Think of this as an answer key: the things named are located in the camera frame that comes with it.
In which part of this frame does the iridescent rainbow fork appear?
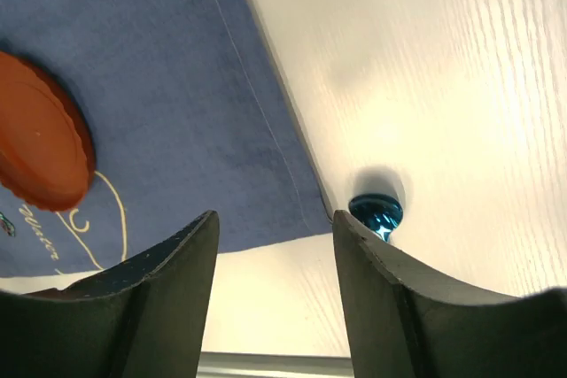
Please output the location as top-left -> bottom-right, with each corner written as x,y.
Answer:
0,212 -> 16,237

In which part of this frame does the orange plastic plate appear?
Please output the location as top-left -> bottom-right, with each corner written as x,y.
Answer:
1,52 -> 96,212

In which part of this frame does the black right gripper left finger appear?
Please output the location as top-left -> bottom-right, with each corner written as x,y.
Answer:
1,211 -> 220,377

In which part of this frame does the blue cloth placemat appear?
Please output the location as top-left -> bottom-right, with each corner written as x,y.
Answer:
1,0 -> 330,278

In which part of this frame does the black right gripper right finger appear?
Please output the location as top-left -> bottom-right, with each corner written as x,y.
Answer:
333,211 -> 566,377

